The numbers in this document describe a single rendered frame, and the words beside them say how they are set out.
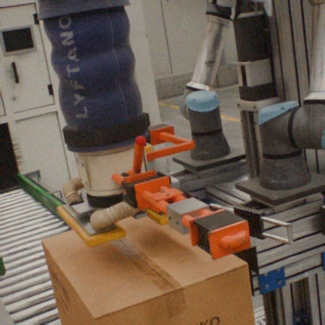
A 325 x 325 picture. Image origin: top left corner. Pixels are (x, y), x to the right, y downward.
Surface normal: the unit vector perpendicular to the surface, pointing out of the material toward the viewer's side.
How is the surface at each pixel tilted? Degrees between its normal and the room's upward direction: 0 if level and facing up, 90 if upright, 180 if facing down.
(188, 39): 90
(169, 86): 90
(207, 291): 90
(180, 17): 90
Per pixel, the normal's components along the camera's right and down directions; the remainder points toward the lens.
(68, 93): -0.63, 0.00
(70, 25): -0.27, 0.08
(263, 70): 0.38, 0.17
